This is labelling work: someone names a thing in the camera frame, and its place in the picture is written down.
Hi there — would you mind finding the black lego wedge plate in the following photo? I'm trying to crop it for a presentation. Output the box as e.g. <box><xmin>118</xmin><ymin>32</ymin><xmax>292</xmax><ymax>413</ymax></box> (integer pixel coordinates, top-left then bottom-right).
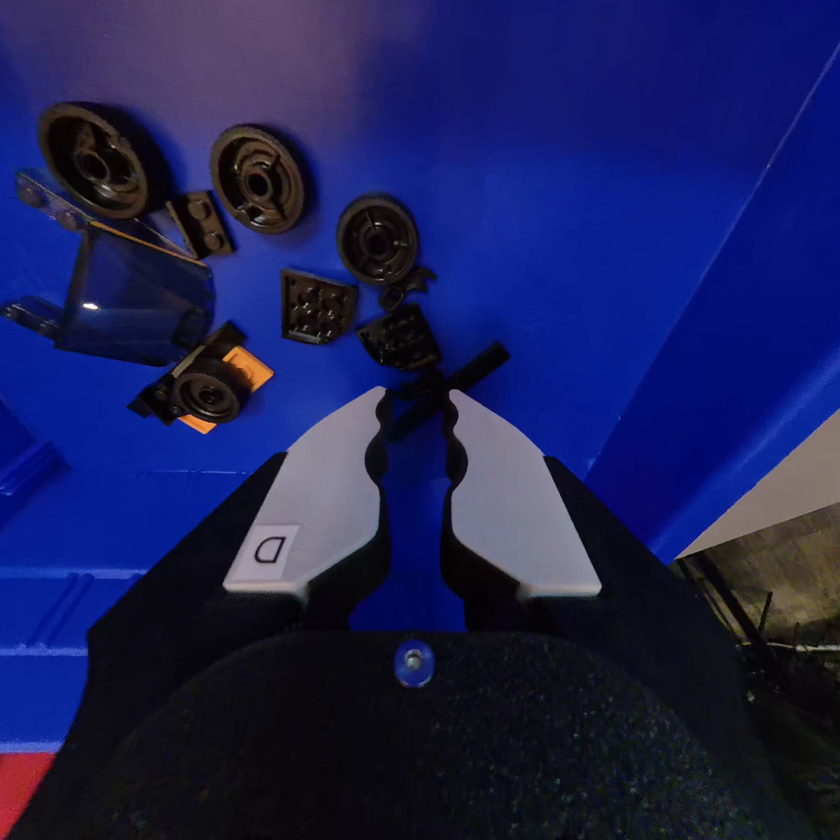
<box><xmin>356</xmin><ymin>303</ymin><xmax>442</xmax><ymax>373</ymax></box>

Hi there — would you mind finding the black square lego plate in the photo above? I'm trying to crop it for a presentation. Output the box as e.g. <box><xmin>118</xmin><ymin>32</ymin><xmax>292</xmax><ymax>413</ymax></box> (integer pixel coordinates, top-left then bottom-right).
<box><xmin>281</xmin><ymin>268</ymin><xmax>360</xmax><ymax>347</ymax></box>

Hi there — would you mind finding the black round lego piece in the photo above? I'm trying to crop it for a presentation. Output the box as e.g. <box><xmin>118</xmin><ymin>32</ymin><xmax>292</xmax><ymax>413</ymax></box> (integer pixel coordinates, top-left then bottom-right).
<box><xmin>128</xmin><ymin>322</ymin><xmax>252</xmax><ymax>425</ymax></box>

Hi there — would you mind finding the small black lego clip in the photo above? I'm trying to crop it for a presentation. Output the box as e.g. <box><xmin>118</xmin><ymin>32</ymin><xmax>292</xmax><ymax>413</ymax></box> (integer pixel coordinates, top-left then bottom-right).
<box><xmin>397</xmin><ymin>367</ymin><xmax>454</xmax><ymax>404</ymax></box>

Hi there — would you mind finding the black lego wheel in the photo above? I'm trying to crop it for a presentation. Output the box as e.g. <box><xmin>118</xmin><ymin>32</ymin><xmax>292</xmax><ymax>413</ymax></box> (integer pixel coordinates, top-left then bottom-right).
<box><xmin>210</xmin><ymin>125</ymin><xmax>315</xmax><ymax>236</ymax></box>
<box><xmin>37</xmin><ymin>101</ymin><xmax>168</xmax><ymax>221</ymax></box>
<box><xmin>336</xmin><ymin>195</ymin><xmax>421</xmax><ymax>286</ymax></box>

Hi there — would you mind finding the clear lego windshield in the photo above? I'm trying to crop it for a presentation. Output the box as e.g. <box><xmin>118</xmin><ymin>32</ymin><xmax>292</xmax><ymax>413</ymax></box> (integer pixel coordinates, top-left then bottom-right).
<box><xmin>0</xmin><ymin>169</ymin><xmax>216</xmax><ymax>367</ymax></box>

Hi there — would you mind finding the long black lego tile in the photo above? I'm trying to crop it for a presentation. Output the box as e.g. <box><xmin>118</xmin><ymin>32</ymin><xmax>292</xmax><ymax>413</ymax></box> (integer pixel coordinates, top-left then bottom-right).
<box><xmin>387</xmin><ymin>341</ymin><xmax>511</xmax><ymax>444</ymax></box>

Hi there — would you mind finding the blue plastic bin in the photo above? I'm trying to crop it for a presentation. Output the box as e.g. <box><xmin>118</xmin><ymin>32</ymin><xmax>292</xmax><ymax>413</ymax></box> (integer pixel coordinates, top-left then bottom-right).
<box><xmin>0</xmin><ymin>0</ymin><xmax>840</xmax><ymax>756</ymax></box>

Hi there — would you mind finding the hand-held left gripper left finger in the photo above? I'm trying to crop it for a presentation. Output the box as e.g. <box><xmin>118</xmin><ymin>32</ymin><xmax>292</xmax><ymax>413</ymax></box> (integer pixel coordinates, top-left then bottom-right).
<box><xmin>222</xmin><ymin>385</ymin><xmax>393</xmax><ymax>608</ymax></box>

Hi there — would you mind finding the small black lego bracket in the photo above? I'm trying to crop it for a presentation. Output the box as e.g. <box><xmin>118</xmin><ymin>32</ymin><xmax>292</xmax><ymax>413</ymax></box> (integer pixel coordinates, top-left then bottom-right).
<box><xmin>378</xmin><ymin>266</ymin><xmax>437</xmax><ymax>312</ymax></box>

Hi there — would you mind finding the orange lego plate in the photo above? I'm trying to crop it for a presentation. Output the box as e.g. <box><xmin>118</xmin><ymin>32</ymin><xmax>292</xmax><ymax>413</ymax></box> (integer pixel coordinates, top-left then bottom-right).
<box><xmin>177</xmin><ymin>346</ymin><xmax>275</xmax><ymax>435</ymax></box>

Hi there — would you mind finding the red plastic bin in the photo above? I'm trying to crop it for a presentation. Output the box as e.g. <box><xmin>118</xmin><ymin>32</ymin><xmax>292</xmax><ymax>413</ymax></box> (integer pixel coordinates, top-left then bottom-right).
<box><xmin>0</xmin><ymin>751</ymin><xmax>58</xmax><ymax>829</ymax></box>

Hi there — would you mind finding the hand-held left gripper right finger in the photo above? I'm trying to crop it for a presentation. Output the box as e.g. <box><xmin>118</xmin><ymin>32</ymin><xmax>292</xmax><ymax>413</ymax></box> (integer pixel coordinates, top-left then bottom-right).
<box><xmin>441</xmin><ymin>389</ymin><xmax>603</xmax><ymax>601</ymax></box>

